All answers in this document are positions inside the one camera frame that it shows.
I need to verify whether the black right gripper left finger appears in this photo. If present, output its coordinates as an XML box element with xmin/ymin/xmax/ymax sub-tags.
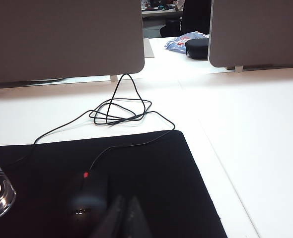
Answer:
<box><xmin>90</xmin><ymin>194</ymin><xmax>127</xmax><ymax>238</ymax></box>

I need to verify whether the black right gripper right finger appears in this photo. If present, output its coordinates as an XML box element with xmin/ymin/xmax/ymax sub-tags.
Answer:
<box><xmin>123</xmin><ymin>195</ymin><xmax>154</xmax><ymax>238</ymax></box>

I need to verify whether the tall clear plastic cup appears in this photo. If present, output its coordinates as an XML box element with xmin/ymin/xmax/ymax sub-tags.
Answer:
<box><xmin>0</xmin><ymin>150</ymin><xmax>17</xmax><ymax>223</ymax></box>

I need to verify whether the black computer mouse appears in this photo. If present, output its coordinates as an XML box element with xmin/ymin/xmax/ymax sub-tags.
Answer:
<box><xmin>66</xmin><ymin>171</ymin><xmax>112</xmax><ymax>224</ymax></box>

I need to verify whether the black mouse pad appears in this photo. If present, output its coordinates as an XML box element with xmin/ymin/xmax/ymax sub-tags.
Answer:
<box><xmin>0</xmin><ymin>130</ymin><xmax>228</xmax><ymax>238</ymax></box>

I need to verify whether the blue white plastic package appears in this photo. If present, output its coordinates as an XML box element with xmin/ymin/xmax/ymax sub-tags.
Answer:
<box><xmin>164</xmin><ymin>31</ymin><xmax>210</xmax><ymax>54</ymax></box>

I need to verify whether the black oval zipper case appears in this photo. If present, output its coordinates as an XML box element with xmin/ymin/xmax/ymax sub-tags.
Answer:
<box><xmin>185</xmin><ymin>37</ymin><xmax>210</xmax><ymax>60</ymax></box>

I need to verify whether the brown felt desk partition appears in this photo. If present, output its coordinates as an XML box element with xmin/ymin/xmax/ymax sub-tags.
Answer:
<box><xmin>0</xmin><ymin>0</ymin><xmax>146</xmax><ymax>84</ymax></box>
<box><xmin>208</xmin><ymin>0</ymin><xmax>293</xmax><ymax>69</ymax></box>

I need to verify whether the person in dark jacket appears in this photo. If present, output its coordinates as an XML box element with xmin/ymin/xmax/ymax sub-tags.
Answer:
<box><xmin>180</xmin><ymin>0</ymin><xmax>212</xmax><ymax>36</ymax></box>

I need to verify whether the thin black mouse cable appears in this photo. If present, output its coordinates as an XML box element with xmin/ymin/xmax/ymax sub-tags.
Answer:
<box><xmin>6</xmin><ymin>73</ymin><xmax>176</xmax><ymax>176</ymax></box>

